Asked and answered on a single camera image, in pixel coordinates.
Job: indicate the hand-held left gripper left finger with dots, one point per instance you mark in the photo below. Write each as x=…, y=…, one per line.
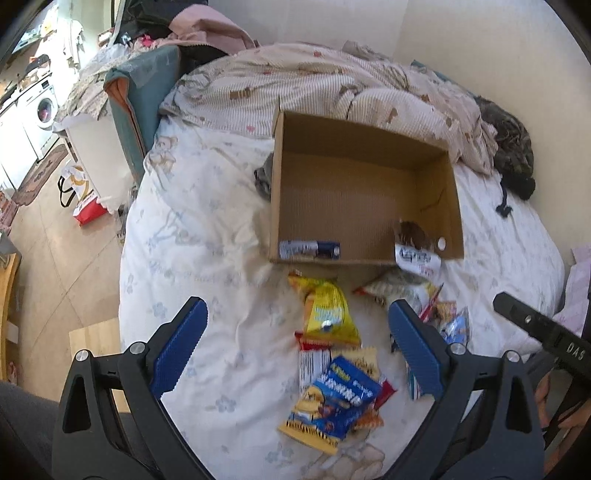
x=178, y=350

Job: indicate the pink garment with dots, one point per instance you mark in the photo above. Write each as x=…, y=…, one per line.
x=212, y=27

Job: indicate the dark camouflage garment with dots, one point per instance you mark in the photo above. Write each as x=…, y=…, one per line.
x=510, y=138

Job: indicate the patterned floor rug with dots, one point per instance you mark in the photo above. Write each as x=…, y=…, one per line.
x=41, y=173

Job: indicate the small orange snack packet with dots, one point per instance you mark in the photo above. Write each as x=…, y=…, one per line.
x=444, y=310

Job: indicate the floral patterned cloth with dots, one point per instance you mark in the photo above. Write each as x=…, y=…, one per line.
x=85, y=92

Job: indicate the striped bear print quilt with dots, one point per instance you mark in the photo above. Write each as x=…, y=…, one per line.
x=277, y=78

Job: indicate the white kitchen cabinet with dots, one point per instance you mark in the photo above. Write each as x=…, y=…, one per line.
x=16, y=147

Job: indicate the yellow cartoon snack packet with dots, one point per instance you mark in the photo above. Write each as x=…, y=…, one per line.
x=318, y=420

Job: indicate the brown and white snack packet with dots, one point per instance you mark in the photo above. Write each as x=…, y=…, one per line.
x=415, y=251

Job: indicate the blue and white bar packet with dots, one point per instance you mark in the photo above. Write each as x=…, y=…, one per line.
x=309, y=249

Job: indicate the red and white bar packet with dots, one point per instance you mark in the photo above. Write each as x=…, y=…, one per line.
x=313, y=367

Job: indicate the white chips packet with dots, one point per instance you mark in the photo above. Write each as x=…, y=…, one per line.
x=397, y=286

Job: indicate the white storage box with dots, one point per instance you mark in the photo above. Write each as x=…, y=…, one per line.
x=99, y=152

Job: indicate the light wooden board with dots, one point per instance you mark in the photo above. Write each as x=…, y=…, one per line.
x=94, y=339

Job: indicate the teal chair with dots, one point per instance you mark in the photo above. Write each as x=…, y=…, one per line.
x=143, y=92

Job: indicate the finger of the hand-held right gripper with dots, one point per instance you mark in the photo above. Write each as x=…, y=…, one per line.
x=524, y=317

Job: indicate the dark grey cloth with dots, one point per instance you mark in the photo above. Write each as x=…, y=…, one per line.
x=23, y=434

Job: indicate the wooden table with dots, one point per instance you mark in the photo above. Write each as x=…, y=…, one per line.
x=9, y=318

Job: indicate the red snack packet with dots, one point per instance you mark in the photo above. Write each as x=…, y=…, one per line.
x=387, y=392

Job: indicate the white washing machine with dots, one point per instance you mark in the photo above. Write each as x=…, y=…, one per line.
x=44, y=108

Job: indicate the brown cardboard box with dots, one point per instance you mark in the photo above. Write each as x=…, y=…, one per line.
x=351, y=198

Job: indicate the small blue snack packet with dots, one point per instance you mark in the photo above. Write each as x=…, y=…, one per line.
x=458, y=325

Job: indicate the beige cookie packet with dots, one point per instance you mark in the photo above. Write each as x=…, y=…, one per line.
x=362, y=357

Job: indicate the red and white shopping bag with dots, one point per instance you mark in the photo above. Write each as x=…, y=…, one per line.
x=85, y=198

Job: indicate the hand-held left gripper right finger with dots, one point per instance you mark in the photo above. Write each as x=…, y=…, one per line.
x=415, y=355

